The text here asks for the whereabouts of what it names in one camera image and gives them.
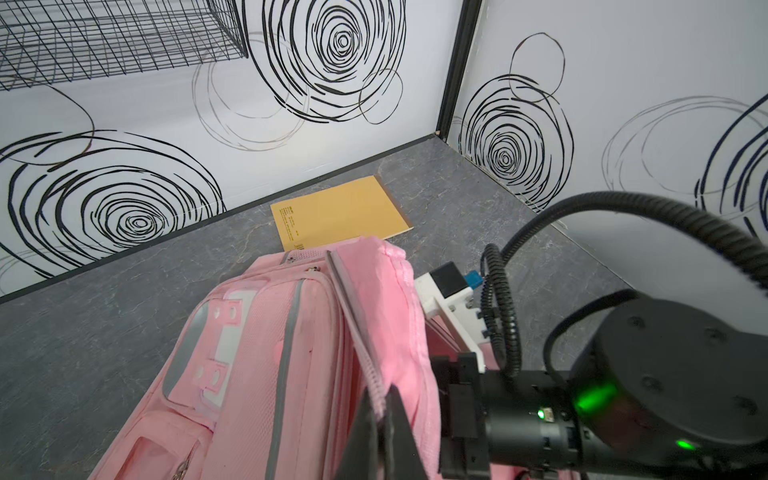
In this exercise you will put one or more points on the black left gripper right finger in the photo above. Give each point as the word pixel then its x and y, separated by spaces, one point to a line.
pixel 401 458

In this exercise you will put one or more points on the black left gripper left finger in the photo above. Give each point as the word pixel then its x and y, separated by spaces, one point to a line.
pixel 360 455

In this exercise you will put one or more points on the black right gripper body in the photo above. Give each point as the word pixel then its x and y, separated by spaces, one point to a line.
pixel 492 428

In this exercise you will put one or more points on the pink student backpack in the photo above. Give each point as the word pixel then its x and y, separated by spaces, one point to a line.
pixel 267 373

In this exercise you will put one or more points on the yellow padded envelope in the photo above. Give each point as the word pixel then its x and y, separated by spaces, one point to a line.
pixel 362 207

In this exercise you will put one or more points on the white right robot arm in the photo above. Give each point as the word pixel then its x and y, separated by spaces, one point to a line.
pixel 661 390

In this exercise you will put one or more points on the black wire wall basket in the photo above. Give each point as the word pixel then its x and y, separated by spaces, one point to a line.
pixel 50 42

